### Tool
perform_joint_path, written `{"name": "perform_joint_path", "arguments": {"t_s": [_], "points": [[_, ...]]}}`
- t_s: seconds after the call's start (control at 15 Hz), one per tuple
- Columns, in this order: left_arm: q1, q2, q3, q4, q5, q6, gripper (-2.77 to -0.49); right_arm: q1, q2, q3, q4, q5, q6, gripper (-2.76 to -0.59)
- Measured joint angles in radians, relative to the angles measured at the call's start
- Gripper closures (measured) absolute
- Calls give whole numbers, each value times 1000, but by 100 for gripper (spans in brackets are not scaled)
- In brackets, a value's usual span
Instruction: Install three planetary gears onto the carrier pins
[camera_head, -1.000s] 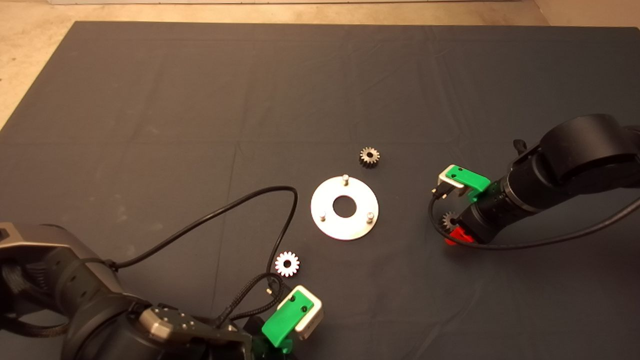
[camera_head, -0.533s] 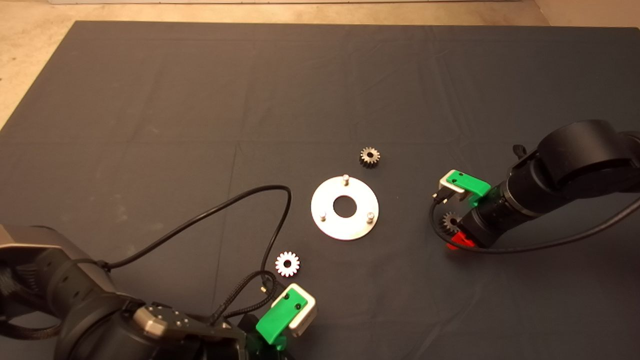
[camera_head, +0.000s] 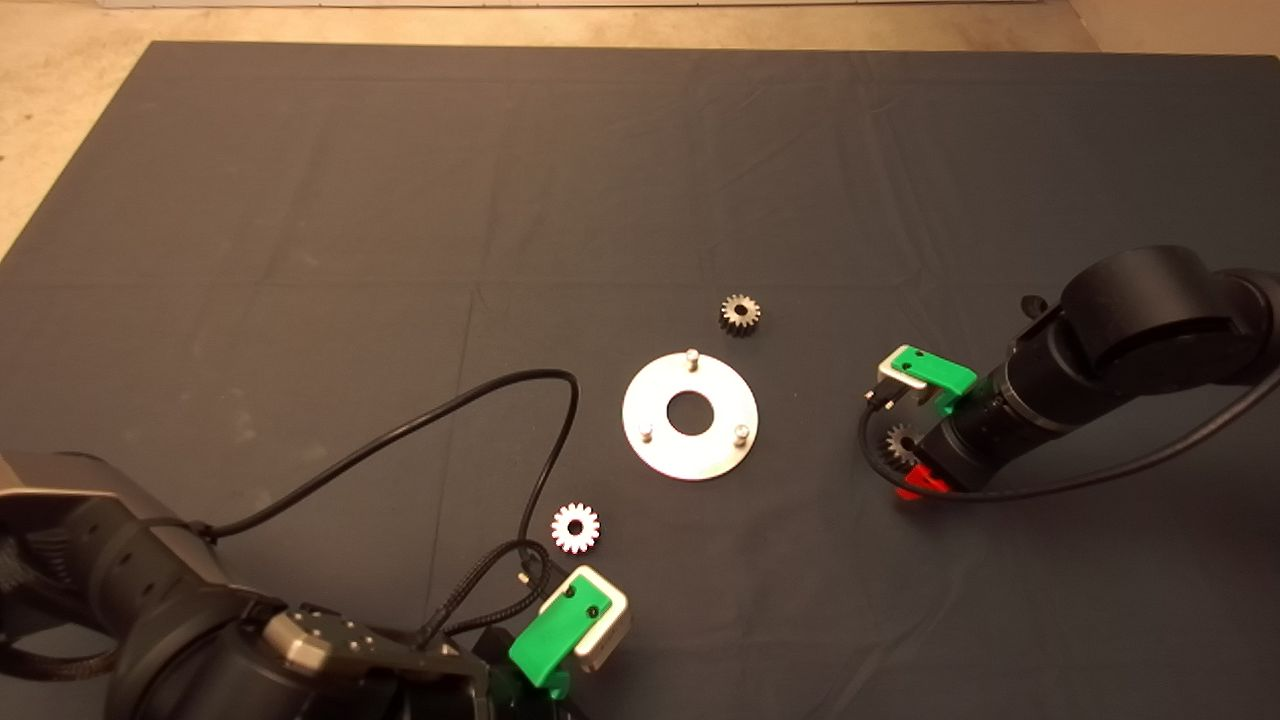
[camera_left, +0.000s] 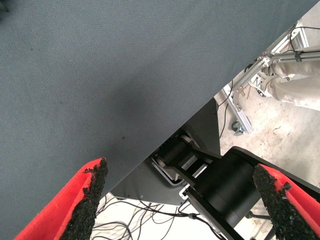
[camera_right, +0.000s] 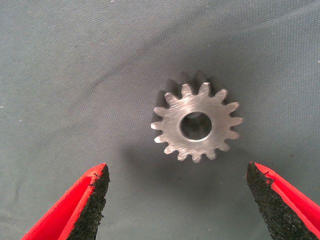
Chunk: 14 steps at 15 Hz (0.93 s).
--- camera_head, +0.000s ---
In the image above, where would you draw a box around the green right camera mount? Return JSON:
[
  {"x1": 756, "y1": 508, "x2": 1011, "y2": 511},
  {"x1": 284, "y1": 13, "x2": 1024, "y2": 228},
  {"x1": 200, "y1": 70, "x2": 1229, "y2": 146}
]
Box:
[{"x1": 893, "y1": 345, "x2": 979, "y2": 417}]

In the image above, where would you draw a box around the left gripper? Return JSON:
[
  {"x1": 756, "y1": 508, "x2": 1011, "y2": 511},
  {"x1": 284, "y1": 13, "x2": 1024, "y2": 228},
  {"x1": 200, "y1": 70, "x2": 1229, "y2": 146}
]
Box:
[{"x1": 468, "y1": 625, "x2": 573, "y2": 720}]

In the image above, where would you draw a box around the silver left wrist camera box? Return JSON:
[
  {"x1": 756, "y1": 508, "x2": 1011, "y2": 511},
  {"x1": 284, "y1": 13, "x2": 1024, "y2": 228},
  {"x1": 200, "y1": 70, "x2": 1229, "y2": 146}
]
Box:
[{"x1": 540, "y1": 565, "x2": 632, "y2": 673}]

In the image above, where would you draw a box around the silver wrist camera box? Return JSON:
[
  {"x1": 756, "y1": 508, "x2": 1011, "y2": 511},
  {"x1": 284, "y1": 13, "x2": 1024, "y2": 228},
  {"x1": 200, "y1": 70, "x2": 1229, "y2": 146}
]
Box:
[
  {"x1": 876, "y1": 352, "x2": 937, "y2": 408},
  {"x1": 540, "y1": 565, "x2": 632, "y2": 673}
]

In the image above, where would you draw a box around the green left camera mount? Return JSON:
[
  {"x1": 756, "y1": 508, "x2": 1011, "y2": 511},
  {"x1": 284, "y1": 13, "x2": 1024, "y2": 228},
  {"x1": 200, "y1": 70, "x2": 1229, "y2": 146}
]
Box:
[{"x1": 508, "y1": 575, "x2": 610, "y2": 700}]

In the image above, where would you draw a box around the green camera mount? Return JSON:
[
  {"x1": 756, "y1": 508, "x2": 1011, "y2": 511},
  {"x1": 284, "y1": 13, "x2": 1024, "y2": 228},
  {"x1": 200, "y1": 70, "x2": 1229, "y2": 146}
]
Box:
[
  {"x1": 508, "y1": 575, "x2": 610, "y2": 700},
  {"x1": 893, "y1": 345, "x2": 979, "y2": 417}
]

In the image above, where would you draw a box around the dark grey table cloth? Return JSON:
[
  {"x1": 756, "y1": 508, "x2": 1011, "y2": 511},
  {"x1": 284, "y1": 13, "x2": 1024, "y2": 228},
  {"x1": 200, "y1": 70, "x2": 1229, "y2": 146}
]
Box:
[{"x1": 0, "y1": 40, "x2": 1280, "y2": 720}]

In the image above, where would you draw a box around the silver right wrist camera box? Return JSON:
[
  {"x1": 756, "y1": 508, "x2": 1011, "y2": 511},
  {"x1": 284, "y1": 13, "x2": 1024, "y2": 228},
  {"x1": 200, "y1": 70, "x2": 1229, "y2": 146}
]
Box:
[{"x1": 876, "y1": 352, "x2": 937, "y2": 408}]

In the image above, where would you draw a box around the smooth black left camera cable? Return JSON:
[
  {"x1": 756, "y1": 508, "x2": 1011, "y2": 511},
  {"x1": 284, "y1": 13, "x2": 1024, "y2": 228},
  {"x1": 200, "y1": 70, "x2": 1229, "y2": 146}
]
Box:
[{"x1": 195, "y1": 369, "x2": 582, "y2": 593}]

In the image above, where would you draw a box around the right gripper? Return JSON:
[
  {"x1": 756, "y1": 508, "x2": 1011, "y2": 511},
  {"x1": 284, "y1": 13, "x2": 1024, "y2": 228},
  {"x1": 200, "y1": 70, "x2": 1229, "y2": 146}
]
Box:
[{"x1": 892, "y1": 393, "x2": 1013, "y2": 502}]

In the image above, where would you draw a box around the black braided left gripper cable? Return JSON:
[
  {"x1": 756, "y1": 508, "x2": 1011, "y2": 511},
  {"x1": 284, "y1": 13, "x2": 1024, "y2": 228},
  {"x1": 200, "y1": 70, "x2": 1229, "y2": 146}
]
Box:
[{"x1": 414, "y1": 539, "x2": 552, "y2": 647}]

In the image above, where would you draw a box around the round metal carrier plate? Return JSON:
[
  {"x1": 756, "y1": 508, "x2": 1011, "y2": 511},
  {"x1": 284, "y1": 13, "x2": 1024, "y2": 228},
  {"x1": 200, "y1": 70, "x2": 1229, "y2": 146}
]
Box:
[{"x1": 622, "y1": 349, "x2": 759, "y2": 482}]

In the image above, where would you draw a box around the steel planetary gear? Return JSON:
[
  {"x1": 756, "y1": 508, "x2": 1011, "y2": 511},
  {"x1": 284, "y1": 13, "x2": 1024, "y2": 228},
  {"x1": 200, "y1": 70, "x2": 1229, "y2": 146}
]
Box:
[
  {"x1": 719, "y1": 294, "x2": 762, "y2": 338},
  {"x1": 879, "y1": 423, "x2": 919, "y2": 477},
  {"x1": 550, "y1": 501, "x2": 602, "y2": 555}
]

